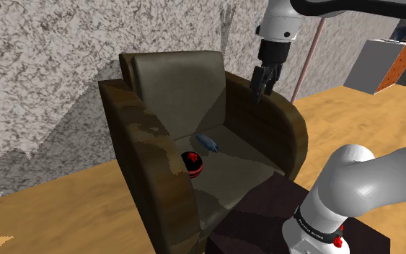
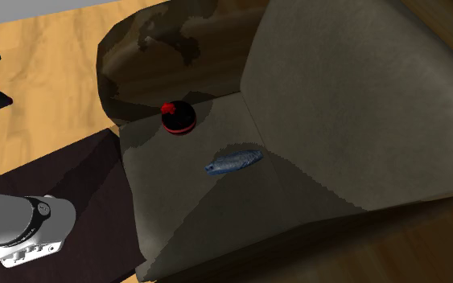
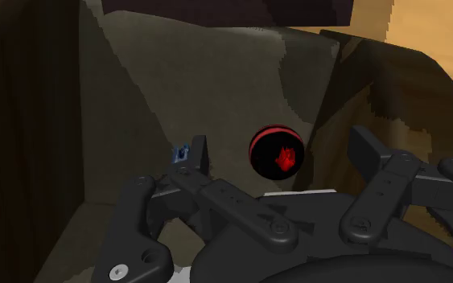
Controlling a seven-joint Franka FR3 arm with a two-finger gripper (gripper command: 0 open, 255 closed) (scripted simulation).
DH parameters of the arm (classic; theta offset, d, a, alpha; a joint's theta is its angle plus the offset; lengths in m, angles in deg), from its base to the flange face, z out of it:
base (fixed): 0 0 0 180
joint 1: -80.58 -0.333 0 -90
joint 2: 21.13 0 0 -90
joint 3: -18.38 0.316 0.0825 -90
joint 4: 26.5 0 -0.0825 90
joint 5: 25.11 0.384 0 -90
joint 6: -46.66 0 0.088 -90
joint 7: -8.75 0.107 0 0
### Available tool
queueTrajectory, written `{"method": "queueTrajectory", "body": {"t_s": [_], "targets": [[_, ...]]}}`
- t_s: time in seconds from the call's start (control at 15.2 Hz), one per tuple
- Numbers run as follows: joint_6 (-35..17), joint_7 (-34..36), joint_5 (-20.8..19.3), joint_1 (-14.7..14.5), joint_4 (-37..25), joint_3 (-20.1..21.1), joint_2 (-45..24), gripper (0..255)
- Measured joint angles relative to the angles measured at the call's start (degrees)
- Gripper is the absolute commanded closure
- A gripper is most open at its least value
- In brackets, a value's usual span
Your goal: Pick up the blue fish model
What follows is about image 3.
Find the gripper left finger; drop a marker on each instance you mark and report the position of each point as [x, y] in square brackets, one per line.
[245, 213]

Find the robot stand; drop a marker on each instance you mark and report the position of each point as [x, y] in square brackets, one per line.
[226, 11]

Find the black ball with red stripes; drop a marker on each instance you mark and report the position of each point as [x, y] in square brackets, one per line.
[267, 156]

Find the small blue object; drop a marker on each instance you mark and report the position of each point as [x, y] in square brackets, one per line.
[180, 153]

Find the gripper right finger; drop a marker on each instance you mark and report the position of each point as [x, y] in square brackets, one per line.
[387, 188]

